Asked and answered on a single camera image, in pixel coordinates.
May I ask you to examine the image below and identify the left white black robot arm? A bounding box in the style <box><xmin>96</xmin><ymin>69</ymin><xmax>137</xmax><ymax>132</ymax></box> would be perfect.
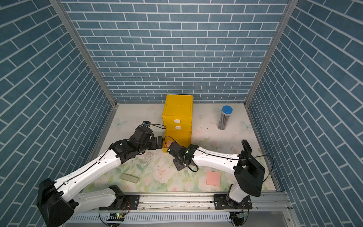
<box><xmin>36</xmin><ymin>122</ymin><xmax>164</xmax><ymax>227</ymax></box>

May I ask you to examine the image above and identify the yellow three-drawer cabinet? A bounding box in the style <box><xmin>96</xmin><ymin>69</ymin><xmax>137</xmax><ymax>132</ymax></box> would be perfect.
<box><xmin>162</xmin><ymin>94</ymin><xmax>193</xmax><ymax>152</ymax></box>

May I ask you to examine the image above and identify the black stapler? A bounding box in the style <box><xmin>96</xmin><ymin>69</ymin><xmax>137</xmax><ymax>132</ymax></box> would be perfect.
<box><xmin>242</xmin><ymin>140</ymin><xmax>252</xmax><ymax>153</ymax></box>

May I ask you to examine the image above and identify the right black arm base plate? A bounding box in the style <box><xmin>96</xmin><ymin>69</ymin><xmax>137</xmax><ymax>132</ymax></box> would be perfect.
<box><xmin>213</xmin><ymin>194</ymin><xmax>252</xmax><ymax>210</ymax></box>

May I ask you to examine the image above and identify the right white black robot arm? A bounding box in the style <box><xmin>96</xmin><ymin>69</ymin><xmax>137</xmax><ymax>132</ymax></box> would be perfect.
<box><xmin>166</xmin><ymin>140</ymin><xmax>265</xmax><ymax>208</ymax></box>

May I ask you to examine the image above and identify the pink sticky note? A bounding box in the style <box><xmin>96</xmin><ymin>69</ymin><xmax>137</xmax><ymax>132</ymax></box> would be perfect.
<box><xmin>166</xmin><ymin>140</ymin><xmax>174</xmax><ymax>148</ymax></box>
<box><xmin>206</xmin><ymin>171</ymin><xmax>220</xmax><ymax>187</ymax></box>

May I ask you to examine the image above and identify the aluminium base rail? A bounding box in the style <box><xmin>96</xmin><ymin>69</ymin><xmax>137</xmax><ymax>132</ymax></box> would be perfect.
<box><xmin>56</xmin><ymin>192</ymin><xmax>293</xmax><ymax>213</ymax></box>

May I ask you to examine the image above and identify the blue-capped striped cylinder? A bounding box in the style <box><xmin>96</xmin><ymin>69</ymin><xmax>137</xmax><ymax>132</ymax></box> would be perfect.
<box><xmin>217</xmin><ymin>106</ymin><xmax>233</xmax><ymax>130</ymax></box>

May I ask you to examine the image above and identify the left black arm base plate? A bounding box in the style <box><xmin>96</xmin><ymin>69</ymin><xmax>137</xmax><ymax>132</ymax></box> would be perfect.
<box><xmin>99</xmin><ymin>194</ymin><xmax>140</xmax><ymax>211</ymax></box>

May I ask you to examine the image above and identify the translucent green eraser block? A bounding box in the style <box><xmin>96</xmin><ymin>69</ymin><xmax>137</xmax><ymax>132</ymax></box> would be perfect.
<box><xmin>120</xmin><ymin>174</ymin><xmax>139</xmax><ymax>184</ymax></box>

